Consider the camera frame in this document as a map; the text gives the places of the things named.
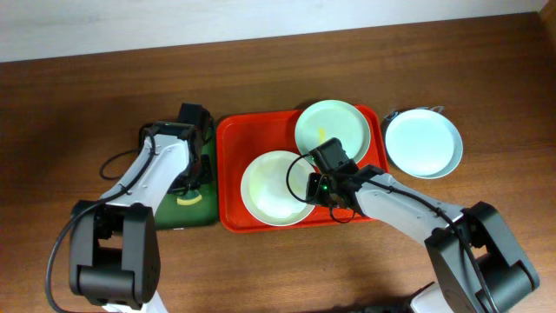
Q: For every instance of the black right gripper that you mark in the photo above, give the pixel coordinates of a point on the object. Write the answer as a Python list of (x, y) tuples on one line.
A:
[(313, 187)]

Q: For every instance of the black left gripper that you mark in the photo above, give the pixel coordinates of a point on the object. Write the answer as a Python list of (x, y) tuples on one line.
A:
[(204, 169)]

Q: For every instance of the yellow green sponge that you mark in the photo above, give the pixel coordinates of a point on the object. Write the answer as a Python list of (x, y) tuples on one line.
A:
[(188, 199)]

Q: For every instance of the white plate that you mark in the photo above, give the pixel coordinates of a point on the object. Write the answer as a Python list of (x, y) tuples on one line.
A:
[(273, 188)]

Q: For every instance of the light blue plate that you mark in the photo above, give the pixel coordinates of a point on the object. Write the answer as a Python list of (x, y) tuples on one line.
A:
[(422, 143)]

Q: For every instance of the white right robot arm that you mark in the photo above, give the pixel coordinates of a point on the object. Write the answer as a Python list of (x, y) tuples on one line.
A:
[(478, 263)]

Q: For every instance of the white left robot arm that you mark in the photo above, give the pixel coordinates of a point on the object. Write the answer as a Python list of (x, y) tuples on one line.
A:
[(114, 259)]

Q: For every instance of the dark green tray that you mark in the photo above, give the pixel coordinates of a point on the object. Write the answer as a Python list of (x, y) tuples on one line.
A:
[(208, 208)]

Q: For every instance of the red plastic tray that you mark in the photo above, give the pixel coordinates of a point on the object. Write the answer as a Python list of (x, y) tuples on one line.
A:
[(240, 139)]

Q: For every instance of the light green plate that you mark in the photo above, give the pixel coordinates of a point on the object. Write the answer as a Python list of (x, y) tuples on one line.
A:
[(333, 118)]

